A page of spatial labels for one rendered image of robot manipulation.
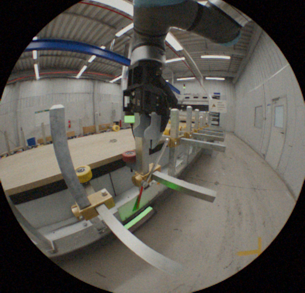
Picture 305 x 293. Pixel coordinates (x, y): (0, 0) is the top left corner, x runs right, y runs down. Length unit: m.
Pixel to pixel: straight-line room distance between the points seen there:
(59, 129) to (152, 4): 0.28
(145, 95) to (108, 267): 1.21
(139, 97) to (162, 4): 0.19
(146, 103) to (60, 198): 0.54
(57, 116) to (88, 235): 0.41
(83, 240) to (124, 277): 0.72
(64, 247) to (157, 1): 0.67
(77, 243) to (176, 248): 0.87
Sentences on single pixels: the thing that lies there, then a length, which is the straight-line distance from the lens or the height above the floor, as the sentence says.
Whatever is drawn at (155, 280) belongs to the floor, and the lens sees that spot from 1.09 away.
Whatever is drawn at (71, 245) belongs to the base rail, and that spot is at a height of 0.70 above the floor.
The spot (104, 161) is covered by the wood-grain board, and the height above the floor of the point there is 0.89.
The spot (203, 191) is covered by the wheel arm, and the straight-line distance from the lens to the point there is 0.35.
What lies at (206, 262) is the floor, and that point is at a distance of 1.18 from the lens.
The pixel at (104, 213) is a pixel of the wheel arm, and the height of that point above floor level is 0.86.
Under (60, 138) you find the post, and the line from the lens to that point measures 0.22.
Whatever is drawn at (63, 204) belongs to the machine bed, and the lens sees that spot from 0.59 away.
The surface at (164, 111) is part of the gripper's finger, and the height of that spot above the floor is 1.10.
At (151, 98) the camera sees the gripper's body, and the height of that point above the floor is 1.12.
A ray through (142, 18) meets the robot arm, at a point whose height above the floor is 1.29.
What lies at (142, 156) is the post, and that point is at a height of 0.95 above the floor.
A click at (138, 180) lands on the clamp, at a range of 0.37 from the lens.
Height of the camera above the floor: 1.09
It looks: 15 degrees down
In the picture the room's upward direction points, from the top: straight up
